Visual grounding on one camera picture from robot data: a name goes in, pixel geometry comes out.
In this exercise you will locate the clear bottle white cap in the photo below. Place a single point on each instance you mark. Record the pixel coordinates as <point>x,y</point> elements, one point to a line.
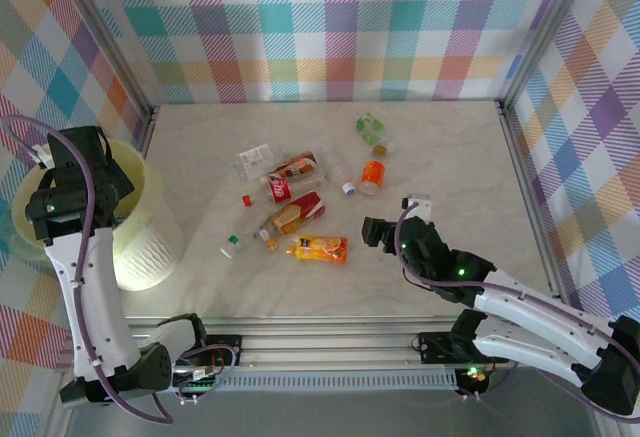
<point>348,188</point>

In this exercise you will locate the clear bottle orange NFC label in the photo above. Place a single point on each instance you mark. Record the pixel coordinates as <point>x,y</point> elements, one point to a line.
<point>373,173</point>

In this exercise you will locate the orange snack packet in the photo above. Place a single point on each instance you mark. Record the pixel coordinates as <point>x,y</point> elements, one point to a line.
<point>322,248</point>

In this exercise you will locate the red yellow label bottle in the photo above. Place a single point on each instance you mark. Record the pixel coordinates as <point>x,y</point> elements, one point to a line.
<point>300,209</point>

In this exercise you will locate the brown label bottle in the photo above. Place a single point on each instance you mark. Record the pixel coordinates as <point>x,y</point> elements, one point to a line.
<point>299,163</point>

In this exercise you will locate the clear bottle green label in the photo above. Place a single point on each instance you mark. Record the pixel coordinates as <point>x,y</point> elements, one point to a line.
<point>369,126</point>

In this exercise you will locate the red Coca-Cola label bottle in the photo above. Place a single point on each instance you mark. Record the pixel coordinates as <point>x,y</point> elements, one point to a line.
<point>280,189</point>

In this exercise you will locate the orange bottle cap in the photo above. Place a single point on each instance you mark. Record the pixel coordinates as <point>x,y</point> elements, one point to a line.
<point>272,243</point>

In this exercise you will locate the clear bottle green neck band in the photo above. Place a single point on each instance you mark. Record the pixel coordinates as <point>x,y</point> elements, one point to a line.
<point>228,251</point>

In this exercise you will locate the clear bottle white barcode label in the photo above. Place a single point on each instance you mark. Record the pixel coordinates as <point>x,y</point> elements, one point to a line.
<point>254,156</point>

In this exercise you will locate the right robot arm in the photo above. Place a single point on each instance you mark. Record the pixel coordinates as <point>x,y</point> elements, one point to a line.
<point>540,317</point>

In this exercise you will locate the pale yellow waste bin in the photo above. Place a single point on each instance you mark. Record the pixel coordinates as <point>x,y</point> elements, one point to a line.
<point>150,237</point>

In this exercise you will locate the circuit board with LEDs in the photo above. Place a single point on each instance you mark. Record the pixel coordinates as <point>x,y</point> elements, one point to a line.
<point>472,374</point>

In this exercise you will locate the aluminium table edge rail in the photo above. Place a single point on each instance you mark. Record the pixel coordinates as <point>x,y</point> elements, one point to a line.
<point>536,207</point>
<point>148,129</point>

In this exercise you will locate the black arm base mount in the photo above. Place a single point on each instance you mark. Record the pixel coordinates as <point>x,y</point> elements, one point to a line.
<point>225,344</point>
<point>435,347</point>

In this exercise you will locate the wide aluminium base rail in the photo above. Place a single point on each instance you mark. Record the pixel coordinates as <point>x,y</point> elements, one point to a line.
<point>325,344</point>

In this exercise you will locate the aluminium frame post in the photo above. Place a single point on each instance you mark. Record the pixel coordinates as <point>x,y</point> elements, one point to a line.
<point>542,32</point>
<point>112,37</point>

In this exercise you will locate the grey frame leg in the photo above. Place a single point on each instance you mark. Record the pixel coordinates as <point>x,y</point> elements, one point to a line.
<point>52,422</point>

